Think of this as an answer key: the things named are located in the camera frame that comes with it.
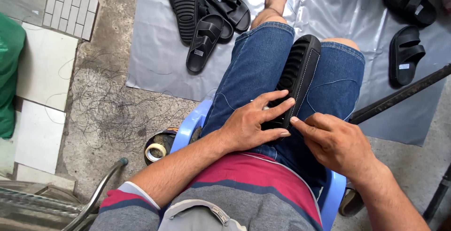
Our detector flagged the blue denim shorts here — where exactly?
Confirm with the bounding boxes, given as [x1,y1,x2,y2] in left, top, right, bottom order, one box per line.
[200,21,366,190]

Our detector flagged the dark metal pole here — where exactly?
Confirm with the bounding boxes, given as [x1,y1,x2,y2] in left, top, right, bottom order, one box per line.
[422,163,451,225]

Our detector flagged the person's left hand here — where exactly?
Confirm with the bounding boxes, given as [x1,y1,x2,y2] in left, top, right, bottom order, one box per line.
[217,89,296,154]

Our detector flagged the metal rack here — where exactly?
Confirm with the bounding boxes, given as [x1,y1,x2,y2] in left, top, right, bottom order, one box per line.
[0,180,100,231]

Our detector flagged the red grey striped shirt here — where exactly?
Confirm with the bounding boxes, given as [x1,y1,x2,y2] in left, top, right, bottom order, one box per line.
[89,151,323,231]

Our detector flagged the white sewing thread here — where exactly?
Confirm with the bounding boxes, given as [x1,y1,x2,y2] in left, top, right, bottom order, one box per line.
[306,79,359,113]

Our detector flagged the blue plastic chair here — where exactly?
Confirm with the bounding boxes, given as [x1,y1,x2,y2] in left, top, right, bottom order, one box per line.
[170,99,348,231]

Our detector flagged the black metal rod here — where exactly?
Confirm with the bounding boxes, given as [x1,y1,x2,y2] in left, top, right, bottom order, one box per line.
[348,63,451,125]

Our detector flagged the green bag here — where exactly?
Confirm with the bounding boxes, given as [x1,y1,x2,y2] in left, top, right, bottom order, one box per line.
[0,12,27,140]

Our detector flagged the round roll under chair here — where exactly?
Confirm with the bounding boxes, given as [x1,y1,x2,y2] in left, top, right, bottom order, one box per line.
[338,188,366,218]

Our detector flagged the grey plastic sheet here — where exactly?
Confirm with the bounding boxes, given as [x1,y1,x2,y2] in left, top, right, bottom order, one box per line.
[125,0,451,146]

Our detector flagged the beige tape roll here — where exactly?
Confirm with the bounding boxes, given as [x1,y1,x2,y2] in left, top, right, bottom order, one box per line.
[145,142,167,162]

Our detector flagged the black strap sandal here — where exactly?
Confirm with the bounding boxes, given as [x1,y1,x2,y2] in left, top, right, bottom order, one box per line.
[382,0,437,27]
[389,25,426,87]

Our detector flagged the curved chrome metal tube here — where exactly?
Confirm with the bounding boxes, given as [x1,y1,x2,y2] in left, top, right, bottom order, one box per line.
[61,157,129,231]

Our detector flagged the person's right knee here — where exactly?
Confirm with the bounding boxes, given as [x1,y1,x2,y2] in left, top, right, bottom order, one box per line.
[321,38,361,52]

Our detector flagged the black sandal with white stitching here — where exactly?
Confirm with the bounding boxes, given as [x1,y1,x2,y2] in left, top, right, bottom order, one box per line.
[260,34,322,143]

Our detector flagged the pile of black sandals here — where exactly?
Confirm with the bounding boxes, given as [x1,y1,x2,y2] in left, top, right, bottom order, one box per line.
[161,0,252,74]

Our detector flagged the person's right hand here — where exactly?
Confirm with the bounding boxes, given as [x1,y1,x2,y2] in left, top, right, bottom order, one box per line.
[290,113,383,186]

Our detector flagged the round metal tin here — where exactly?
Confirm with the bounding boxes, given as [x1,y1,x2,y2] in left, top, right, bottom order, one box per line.
[143,127,181,166]

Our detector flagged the tangle of thin thread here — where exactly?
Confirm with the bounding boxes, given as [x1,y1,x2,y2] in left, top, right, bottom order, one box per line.
[45,51,198,154]

